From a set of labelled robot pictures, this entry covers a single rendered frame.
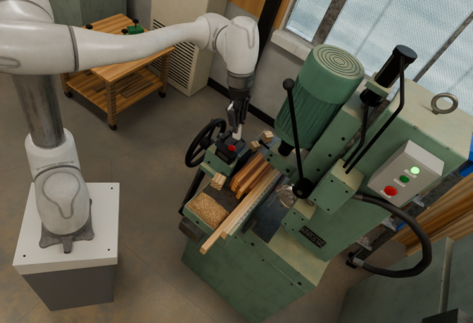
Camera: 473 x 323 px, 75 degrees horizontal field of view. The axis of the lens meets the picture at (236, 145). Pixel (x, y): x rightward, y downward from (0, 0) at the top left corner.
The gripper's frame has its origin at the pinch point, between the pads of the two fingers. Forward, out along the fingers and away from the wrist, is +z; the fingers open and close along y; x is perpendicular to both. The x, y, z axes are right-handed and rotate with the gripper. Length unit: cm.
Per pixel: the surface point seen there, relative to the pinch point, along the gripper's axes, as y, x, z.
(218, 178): -10.7, 0.4, 17.3
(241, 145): 5.3, 1.0, 11.3
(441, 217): 115, -100, 99
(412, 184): -7, -58, -16
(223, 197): -13.5, -4.2, 22.8
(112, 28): 64, 159, 18
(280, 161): 6.4, -17.0, 10.8
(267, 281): -12, -29, 65
